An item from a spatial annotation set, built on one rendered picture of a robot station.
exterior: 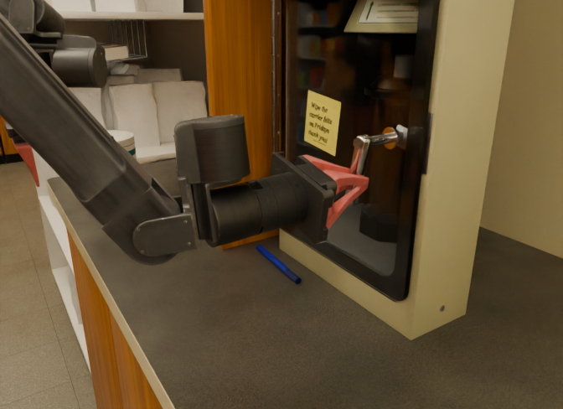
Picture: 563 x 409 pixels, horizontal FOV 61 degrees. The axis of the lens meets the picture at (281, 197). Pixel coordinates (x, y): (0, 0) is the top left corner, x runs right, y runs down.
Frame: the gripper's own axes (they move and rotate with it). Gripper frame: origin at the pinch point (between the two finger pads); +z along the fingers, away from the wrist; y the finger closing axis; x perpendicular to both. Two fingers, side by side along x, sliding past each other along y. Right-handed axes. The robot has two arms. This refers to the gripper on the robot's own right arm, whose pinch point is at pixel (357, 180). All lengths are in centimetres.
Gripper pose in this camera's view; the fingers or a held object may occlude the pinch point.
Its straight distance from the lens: 57.4
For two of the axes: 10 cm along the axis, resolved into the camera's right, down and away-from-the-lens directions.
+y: -5.2, -4.8, 7.0
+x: -0.8, 8.5, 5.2
